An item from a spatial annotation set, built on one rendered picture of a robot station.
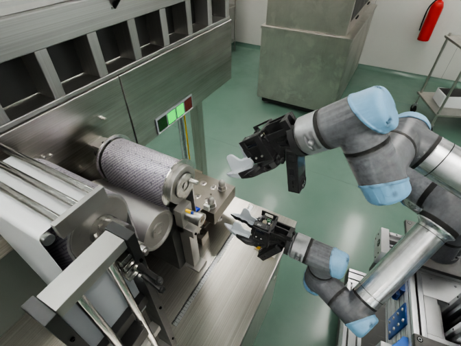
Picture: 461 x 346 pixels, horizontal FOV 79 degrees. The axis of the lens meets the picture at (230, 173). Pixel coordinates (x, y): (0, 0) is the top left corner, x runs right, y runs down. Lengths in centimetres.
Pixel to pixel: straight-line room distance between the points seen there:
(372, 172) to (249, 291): 64
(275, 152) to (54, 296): 43
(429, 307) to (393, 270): 54
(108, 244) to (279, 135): 35
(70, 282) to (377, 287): 70
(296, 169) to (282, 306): 149
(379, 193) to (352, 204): 209
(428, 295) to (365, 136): 101
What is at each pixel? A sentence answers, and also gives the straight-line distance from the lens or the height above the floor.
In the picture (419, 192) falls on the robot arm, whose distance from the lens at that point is 88.
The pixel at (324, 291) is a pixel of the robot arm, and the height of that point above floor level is 103.
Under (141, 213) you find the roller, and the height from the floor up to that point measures 123.
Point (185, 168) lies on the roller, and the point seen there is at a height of 130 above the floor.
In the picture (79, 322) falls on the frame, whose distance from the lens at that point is 57.
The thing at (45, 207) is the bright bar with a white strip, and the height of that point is 145.
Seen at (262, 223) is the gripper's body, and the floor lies 116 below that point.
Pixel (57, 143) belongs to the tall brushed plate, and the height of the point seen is 135.
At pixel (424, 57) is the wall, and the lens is 518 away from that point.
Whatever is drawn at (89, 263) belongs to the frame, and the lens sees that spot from 48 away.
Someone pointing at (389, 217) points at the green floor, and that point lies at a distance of 265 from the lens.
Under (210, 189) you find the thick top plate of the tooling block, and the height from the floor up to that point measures 103.
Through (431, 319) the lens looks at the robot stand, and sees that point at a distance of 137.
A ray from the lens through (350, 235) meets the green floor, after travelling 240.
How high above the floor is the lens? 181
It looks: 43 degrees down
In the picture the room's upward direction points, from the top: straight up
